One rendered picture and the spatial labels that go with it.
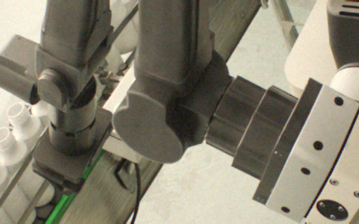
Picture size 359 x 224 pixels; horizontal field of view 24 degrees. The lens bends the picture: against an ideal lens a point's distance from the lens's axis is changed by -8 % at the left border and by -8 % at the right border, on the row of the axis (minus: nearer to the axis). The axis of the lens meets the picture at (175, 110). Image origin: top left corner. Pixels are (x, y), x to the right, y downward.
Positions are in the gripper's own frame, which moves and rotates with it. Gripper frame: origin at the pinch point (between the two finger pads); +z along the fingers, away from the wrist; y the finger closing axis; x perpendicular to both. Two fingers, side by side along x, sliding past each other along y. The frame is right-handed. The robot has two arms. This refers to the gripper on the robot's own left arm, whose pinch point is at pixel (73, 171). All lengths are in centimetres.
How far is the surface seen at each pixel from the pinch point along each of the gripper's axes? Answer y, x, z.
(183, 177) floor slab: -87, -5, 155
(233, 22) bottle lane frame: -71, 2, 51
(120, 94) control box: -27.3, -5.0, 23.6
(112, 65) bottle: -39, -12, 35
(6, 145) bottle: -11.0, -19.1, 26.4
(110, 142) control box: -20.2, -3.4, 26.7
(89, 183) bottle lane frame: -18.1, -6.4, 41.0
